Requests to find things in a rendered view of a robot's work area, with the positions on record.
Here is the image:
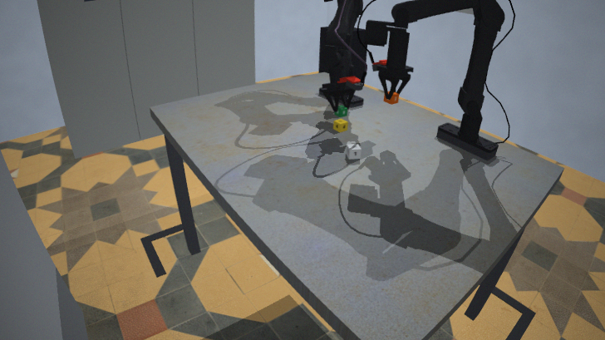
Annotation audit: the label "orange block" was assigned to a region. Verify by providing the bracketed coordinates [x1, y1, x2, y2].
[384, 92, 399, 104]

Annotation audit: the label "yellow block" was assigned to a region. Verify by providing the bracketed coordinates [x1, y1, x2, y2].
[333, 119, 348, 132]

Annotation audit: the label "green block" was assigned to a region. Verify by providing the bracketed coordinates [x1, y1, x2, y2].
[334, 106, 347, 117]

